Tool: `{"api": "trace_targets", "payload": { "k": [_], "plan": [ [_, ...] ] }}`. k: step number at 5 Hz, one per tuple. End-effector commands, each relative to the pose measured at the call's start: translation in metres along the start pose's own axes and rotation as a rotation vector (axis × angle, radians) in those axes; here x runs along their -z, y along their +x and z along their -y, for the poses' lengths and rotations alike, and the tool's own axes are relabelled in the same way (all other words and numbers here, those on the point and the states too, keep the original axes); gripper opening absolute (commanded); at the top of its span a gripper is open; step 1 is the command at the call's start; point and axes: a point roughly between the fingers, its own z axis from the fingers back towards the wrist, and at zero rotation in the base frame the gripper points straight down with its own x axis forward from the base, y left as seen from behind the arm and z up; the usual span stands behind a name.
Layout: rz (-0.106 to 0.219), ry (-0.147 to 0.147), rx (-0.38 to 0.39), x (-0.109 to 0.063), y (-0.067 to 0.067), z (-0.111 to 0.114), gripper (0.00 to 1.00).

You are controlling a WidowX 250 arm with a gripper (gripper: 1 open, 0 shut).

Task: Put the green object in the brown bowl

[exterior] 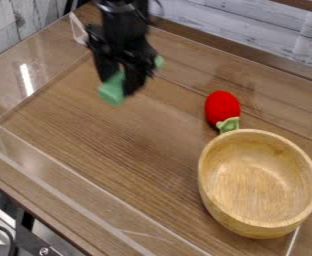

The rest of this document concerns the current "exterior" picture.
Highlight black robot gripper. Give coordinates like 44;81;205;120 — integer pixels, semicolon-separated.
85;6;157;96

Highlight green rectangular block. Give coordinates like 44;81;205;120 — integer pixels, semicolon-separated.
97;55;164;106

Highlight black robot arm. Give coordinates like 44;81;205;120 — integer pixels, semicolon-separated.
85;0;159;97

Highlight light wooden bowl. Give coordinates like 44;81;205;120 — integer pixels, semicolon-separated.
197;129;312;239

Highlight red knitted strawberry toy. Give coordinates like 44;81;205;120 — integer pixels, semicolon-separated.
204;90;242;133

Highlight clear acrylic corner bracket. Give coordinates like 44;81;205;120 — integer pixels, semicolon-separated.
69;12;88;45

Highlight clear acrylic tray wall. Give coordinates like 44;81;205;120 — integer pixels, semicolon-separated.
0;113;216;256

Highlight black cable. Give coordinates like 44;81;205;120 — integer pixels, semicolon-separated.
0;223;20;256

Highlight black table frame leg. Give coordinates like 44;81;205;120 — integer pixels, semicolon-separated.
16;208;64;256

